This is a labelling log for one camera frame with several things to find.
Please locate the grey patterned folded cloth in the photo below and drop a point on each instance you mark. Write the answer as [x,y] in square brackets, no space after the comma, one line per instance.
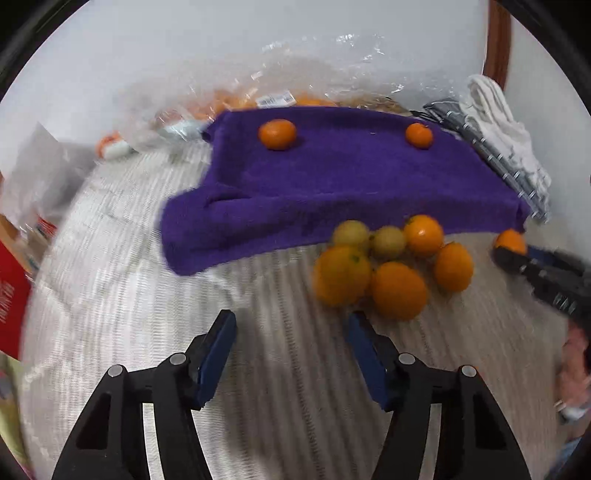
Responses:
[498,161]

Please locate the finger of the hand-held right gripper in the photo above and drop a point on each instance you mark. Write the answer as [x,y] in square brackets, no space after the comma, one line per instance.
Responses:
[512,262]
[549,256]

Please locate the purple towel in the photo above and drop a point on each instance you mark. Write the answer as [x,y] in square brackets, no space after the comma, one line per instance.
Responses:
[346,184]

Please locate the red box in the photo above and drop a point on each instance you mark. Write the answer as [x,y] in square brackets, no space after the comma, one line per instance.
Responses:
[11,300]

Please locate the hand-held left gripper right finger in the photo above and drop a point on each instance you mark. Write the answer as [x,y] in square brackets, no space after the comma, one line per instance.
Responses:
[364,355]

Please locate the person's right hand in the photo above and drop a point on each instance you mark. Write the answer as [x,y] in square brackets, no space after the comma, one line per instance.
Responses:
[575,364]

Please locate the clear plastic bag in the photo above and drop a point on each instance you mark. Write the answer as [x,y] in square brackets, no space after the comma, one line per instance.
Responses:
[323,78]

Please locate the small orange citrus fruit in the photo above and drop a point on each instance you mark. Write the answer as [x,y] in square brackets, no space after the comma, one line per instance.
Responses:
[277,134]
[454,266]
[424,235]

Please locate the round orange citrus fruit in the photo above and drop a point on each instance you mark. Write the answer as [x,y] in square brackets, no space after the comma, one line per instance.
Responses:
[510,241]
[419,135]

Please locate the yellow-green citrus fruit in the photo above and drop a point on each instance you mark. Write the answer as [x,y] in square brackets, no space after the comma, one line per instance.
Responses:
[389,241]
[351,234]

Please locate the pale yellow paper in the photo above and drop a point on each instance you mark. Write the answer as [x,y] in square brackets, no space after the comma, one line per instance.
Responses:
[9,406]

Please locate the white striped towel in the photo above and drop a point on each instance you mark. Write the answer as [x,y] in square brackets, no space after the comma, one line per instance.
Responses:
[503,129]

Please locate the grey bag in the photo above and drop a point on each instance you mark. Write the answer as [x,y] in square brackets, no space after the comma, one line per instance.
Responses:
[41,170]

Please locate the large orange citrus fruit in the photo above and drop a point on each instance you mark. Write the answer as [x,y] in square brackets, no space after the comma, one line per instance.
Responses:
[399,290]
[341,275]

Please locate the orange white packet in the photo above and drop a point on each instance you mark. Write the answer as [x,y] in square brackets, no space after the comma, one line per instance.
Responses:
[113,145]

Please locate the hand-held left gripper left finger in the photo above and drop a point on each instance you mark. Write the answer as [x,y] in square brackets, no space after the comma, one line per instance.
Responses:
[217,355]

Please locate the brown wooden frame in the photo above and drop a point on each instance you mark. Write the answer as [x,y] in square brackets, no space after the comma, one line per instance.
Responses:
[497,41]

